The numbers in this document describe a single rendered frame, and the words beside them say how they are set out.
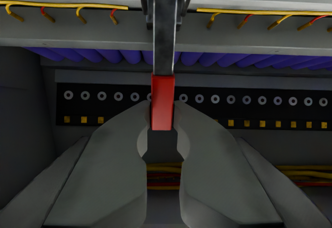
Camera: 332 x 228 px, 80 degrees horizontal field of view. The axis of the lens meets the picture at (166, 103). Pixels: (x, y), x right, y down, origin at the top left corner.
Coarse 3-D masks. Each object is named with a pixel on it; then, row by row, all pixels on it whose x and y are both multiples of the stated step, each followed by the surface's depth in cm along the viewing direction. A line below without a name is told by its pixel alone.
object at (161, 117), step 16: (160, 0) 8; (176, 0) 8; (160, 16) 8; (160, 32) 9; (160, 48) 9; (160, 64) 10; (160, 80) 10; (160, 96) 10; (160, 112) 11; (160, 128) 12
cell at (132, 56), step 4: (124, 52) 17; (128, 52) 17; (132, 52) 18; (136, 52) 19; (140, 52) 21; (124, 56) 19; (128, 56) 19; (132, 56) 19; (136, 56) 20; (140, 56) 21; (128, 60) 20; (132, 60) 20; (136, 60) 21
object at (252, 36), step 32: (0, 0) 11; (0, 32) 13; (32, 32) 13; (64, 32) 13; (96, 32) 13; (128, 32) 13; (192, 32) 13; (224, 32) 13; (256, 32) 13; (288, 32) 13; (320, 32) 14
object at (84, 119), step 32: (96, 96) 25; (128, 96) 25; (192, 96) 26; (224, 96) 26; (256, 96) 26; (288, 96) 26; (320, 96) 26; (256, 128) 26; (288, 128) 26; (320, 128) 26
